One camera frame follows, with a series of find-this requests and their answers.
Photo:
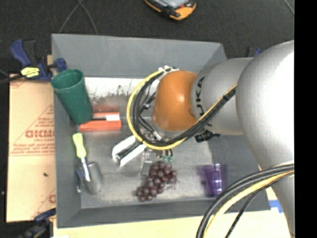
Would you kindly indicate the purple toy grape bunch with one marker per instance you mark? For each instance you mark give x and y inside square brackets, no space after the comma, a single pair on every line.
[156,182]

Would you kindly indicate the brown cardboard board red print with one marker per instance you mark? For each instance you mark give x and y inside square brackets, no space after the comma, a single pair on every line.
[29,133]

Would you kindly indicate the green plastic cup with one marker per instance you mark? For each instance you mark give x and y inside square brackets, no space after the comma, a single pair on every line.
[74,98]

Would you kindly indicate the red-brown flat block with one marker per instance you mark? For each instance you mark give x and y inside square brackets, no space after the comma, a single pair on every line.
[99,126]

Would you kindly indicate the clear purple plastic cup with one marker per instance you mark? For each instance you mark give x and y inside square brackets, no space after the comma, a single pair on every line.
[214,180]

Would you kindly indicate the grey metal bin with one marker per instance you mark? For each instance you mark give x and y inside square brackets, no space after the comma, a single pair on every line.
[119,56]

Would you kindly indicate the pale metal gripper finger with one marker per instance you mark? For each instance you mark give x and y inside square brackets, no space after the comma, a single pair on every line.
[149,157]
[143,166]

